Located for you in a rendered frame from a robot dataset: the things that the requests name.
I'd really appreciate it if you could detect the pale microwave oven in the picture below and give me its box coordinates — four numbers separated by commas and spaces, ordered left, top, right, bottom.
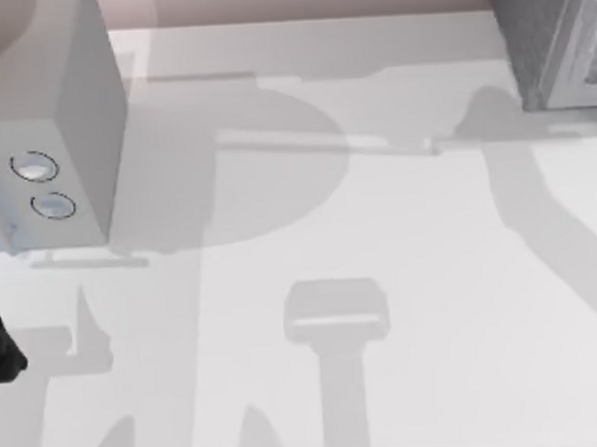
0, 0, 136, 258

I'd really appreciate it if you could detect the round microwave knob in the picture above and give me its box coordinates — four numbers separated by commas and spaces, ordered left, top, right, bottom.
28, 189, 78, 222
8, 149, 61, 185

